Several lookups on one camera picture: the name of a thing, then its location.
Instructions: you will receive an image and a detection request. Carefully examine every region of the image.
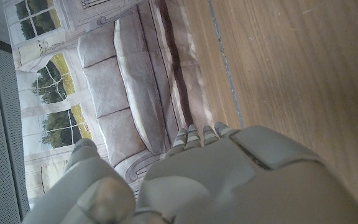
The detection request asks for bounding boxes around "printed sofa room backdrop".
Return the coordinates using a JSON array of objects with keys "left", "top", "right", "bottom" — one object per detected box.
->
[{"left": 3, "top": 0, "right": 245, "bottom": 206}]

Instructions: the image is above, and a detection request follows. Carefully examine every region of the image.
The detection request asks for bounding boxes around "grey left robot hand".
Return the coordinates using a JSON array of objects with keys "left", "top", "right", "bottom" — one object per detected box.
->
[{"left": 22, "top": 121, "right": 358, "bottom": 224}]

